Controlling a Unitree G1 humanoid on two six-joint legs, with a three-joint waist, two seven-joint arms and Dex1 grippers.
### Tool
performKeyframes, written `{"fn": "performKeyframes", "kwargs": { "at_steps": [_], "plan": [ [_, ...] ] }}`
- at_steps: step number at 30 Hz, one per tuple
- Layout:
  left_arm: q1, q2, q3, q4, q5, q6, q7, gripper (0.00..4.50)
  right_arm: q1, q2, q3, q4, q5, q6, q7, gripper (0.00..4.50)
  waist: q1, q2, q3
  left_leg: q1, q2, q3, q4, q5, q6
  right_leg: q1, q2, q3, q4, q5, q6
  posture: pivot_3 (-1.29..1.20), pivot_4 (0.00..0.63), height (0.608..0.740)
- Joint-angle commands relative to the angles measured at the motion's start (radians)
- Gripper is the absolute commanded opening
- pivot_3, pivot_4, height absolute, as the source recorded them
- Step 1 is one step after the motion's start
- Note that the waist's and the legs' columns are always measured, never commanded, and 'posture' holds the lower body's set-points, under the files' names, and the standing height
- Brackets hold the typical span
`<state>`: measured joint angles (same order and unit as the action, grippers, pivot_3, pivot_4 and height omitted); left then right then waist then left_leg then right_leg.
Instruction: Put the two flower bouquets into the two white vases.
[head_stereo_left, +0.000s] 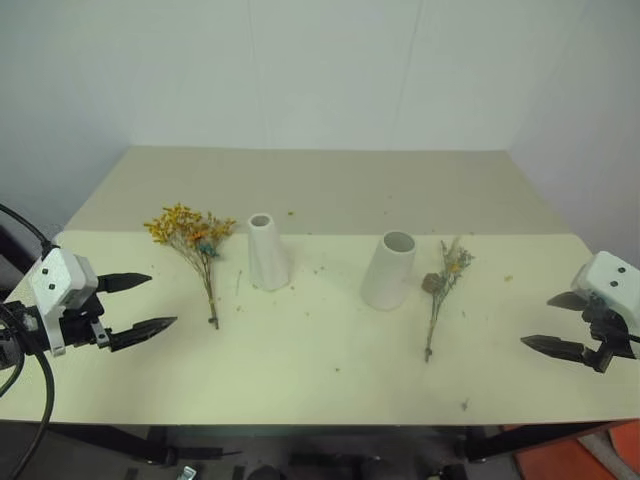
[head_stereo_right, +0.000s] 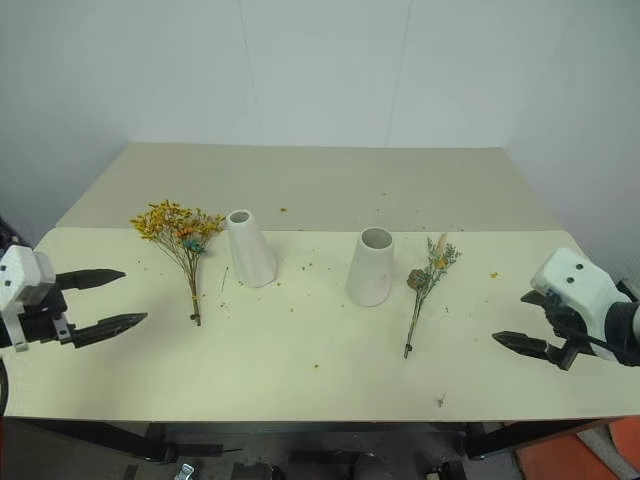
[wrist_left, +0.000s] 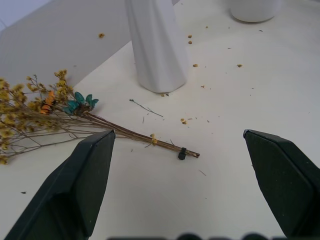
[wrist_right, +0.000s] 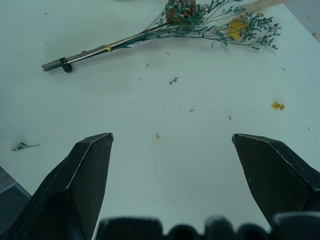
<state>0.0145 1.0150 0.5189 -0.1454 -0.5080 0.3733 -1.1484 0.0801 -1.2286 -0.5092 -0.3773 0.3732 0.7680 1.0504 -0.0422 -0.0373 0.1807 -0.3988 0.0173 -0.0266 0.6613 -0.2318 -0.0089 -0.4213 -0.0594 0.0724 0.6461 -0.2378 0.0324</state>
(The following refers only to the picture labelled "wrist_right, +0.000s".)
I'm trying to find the small dried twig piece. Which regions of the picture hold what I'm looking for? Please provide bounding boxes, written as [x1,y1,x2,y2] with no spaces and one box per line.
[10,142,41,152]

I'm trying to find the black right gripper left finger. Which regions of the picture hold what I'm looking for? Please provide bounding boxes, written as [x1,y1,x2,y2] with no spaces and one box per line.
[2,132,114,240]

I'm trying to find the dried flower bouquet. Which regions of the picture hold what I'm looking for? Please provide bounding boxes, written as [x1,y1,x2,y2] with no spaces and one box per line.
[41,0,282,75]

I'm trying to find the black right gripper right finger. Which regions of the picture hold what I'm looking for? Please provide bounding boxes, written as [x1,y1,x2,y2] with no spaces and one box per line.
[231,133,320,228]

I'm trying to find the yellow petal crumb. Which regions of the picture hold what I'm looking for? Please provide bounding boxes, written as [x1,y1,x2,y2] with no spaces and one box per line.
[271,101,286,112]

